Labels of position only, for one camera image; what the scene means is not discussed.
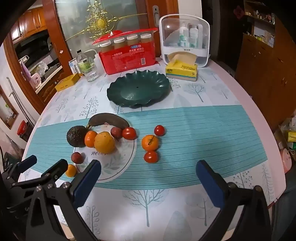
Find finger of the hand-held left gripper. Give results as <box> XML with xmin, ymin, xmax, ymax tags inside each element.
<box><xmin>11</xmin><ymin>159</ymin><xmax>68</xmax><ymax>189</ymax></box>
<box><xmin>7</xmin><ymin>155</ymin><xmax>37</xmax><ymax>180</ymax></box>

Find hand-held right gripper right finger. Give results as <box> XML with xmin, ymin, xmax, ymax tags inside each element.
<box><xmin>196</xmin><ymin>160</ymin><xmax>271</xmax><ymax>241</ymax></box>

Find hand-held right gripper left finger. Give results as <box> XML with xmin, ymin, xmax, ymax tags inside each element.
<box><xmin>25</xmin><ymin>159</ymin><xmax>102</xmax><ymax>241</ymax></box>

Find small orange kumquat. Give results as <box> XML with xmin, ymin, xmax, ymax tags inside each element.
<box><xmin>65</xmin><ymin>164</ymin><xmax>77</xmax><ymax>178</ymax></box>

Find dark red lychee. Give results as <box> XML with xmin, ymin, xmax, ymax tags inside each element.
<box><xmin>110</xmin><ymin>127</ymin><xmax>123</xmax><ymax>140</ymax></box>
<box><xmin>71</xmin><ymin>152</ymin><xmax>83</xmax><ymax>164</ymax></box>

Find dark avocado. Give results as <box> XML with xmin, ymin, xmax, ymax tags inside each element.
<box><xmin>67</xmin><ymin>126</ymin><xmax>88</xmax><ymax>148</ymax></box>

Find orange mandarin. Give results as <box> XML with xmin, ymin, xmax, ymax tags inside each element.
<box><xmin>84</xmin><ymin>131</ymin><xmax>98</xmax><ymax>148</ymax></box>

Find large yellow orange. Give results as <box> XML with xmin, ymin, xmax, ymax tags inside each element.
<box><xmin>94</xmin><ymin>131</ymin><xmax>115</xmax><ymax>154</ymax></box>

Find orange tangerine with stem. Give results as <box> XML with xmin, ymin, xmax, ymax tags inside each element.
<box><xmin>141</xmin><ymin>135</ymin><xmax>159</xmax><ymax>151</ymax></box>

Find dark green scalloped plate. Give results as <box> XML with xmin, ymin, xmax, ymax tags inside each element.
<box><xmin>107</xmin><ymin>71</ymin><xmax>172</xmax><ymax>108</ymax></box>

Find white floral plate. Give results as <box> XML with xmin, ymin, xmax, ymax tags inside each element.
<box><xmin>76</xmin><ymin>125</ymin><xmax>137</xmax><ymax>183</ymax></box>

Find overripe brown banana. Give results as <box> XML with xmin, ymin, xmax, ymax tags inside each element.
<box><xmin>86</xmin><ymin>113</ymin><xmax>130</xmax><ymax>130</ymax></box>

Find pink round container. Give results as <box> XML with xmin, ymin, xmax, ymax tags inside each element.
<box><xmin>279</xmin><ymin>148</ymin><xmax>293</xmax><ymax>173</ymax></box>

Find pink box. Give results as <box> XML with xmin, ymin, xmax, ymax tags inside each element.
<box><xmin>30</xmin><ymin>73</ymin><xmax>41</xmax><ymax>91</ymax></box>

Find flat yellow box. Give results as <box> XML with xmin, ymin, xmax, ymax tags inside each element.
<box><xmin>55</xmin><ymin>74</ymin><xmax>80</xmax><ymax>92</ymax></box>

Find kitchen counter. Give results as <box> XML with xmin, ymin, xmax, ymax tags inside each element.
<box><xmin>35</xmin><ymin>66</ymin><xmax>63</xmax><ymax>94</ymax></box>

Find pile of bags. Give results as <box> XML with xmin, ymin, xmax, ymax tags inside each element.
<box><xmin>279</xmin><ymin>117</ymin><xmax>296</xmax><ymax>151</ymax></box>

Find clear ribbed glass cup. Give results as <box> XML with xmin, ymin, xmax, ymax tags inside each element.
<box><xmin>84</xmin><ymin>62</ymin><xmax>99</xmax><ymax>82</ymax></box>

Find blue white carton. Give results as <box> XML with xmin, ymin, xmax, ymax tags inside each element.
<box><xmin>68</xmin><ymin>59</ymin><xmax>78</xmax><ymax>76</ymax></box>

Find clear bottle green label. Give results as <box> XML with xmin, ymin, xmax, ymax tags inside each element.
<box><xmin>76</xmin><ymin>50</ymin><xmax>90</xmax><ymax>75</ymax></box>

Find white squeeze bottle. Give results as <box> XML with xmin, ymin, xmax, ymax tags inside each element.
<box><xmin>84</xmin><ymin>49</ymin><xmax>102</xmax><ymax>72</ymax></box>

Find yellow tissue box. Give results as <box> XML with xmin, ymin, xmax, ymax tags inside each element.
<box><xmin>165</xmin><ymin>52</ymin><xmax>198</xmax><ymax>82</ymax></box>

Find dark wooden shelf cabinet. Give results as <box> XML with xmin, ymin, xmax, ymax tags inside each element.
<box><xmin>235</xmin><ymin>0</ymin><xmax>296</xmax><ymax>130</ymax></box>

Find red paper cup carton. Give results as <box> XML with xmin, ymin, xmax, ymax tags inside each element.
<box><xmin>92</xmin><ymin>28</ymin><xmax>160</xmax><ymax>75</ymax></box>

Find paper cup stack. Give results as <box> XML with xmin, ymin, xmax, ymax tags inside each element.
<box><xmin>140</xmin><ymin>33</ymin><xmax>154</xmax><ymax>44</ymax></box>
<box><xmin>100</xmin><ymin>42</ymin><xmax>114</xmax><ymax>53</ymax></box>
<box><xmin>126</xmin><ymin>34</ymin><xmax>140</xmax><ymax>46</ymax></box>
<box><xmin>113</xmin><ymin>38</ymin><xmax>127</xmax><ymax>49</ymax></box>

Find wooden kitchen cabinets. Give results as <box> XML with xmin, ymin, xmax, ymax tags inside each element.
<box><xmin>10</xmin><ymin>9</ymin><xmax>48</xmax><ymax>42</ymax></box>

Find white clear storage case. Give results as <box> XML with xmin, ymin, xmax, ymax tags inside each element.
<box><xmin>159</xmin><ymin>14</ymin><xmax>210</xmax><ymax>67</ymax></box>

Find white bottle teal label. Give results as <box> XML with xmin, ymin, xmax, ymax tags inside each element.
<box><xmin>189</xmin><ymin>25</ymin><xmax>199</xmax><ymax>48</ymax></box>
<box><xmin>179</xmin><ymin>26</ymin><xmax>189</xmax><ymax>47</ymax></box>

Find gold door ornament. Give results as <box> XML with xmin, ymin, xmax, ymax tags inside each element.
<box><xmin>85</xmin><ymin>7</ymin><xmax>119</xmax><ymax>40</ymax></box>

